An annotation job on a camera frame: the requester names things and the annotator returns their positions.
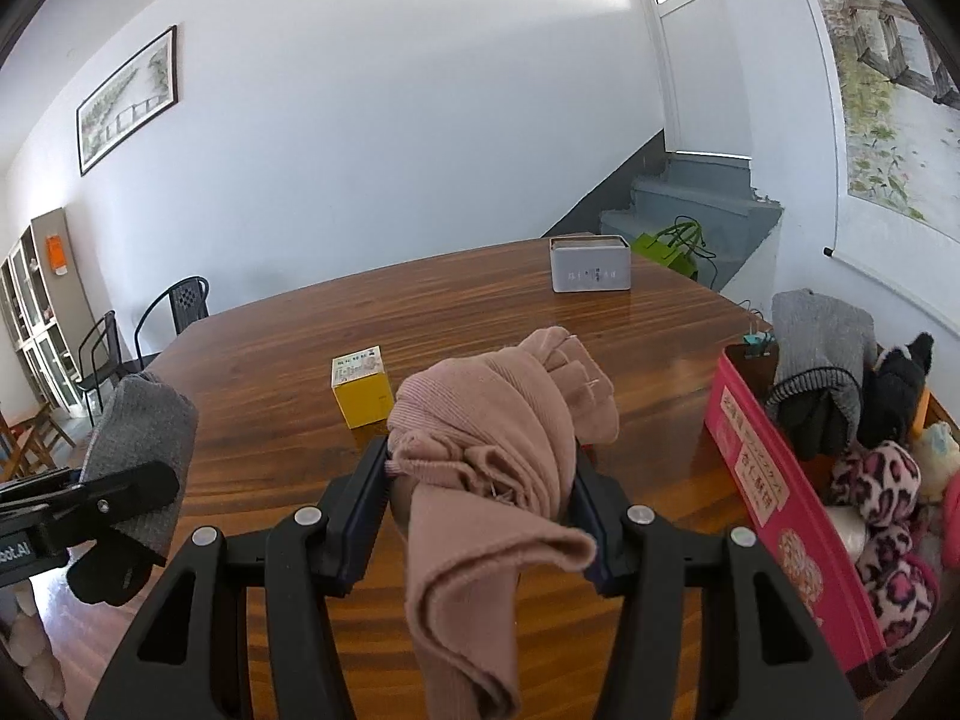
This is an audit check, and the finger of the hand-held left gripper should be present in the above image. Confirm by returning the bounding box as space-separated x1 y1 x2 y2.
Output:
34 460 181 552

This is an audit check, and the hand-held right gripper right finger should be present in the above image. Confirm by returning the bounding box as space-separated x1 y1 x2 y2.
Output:
571 457 863 720

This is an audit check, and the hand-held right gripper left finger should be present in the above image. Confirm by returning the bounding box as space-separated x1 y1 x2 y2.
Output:
84 435 391 720

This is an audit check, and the pink beige sock bundle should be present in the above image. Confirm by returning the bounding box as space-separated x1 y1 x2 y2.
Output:
386 326 621 700

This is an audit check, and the pink cardboard box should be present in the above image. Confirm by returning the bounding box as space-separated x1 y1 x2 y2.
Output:
703 337 960 698

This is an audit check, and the pink leopard print sock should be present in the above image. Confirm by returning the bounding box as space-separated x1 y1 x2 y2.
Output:
855 521 940 650
829 440 922 526

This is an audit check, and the pastel sock ball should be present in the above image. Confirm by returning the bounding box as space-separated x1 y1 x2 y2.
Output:
911 420 960 503

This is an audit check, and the person's left hand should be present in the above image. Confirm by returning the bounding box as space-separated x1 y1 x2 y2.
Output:
0 583 68 706

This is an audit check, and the wooden chair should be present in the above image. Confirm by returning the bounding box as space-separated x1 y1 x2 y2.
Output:
0 401 76 481

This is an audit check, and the small yellow green box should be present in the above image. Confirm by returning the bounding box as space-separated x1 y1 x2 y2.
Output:
331 345 394 431

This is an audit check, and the white glass-door cabinet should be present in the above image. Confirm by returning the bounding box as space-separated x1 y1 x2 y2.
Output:
0 208 98 417

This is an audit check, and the black metal chair patterned back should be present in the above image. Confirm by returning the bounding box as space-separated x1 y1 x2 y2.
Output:
133 275 211 372

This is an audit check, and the wooden desk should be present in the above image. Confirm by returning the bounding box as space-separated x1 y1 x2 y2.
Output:
127 236 901 720

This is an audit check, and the grey tin box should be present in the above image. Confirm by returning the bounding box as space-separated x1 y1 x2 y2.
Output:
549 234 631 294

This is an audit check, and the green paper bag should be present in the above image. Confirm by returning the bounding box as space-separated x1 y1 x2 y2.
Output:
630 217 710 278

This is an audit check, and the grey staircase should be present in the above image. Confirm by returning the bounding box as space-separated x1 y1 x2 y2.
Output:
541 127 785 293

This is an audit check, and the framed landscape painting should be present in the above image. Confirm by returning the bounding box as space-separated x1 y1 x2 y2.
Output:
75 24 179 177

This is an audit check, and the white door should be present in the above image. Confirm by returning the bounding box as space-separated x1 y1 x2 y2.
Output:
637 0 755 158

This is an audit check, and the landscape wall scroll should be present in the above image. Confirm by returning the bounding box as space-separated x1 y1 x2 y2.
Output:
780 0 960 331

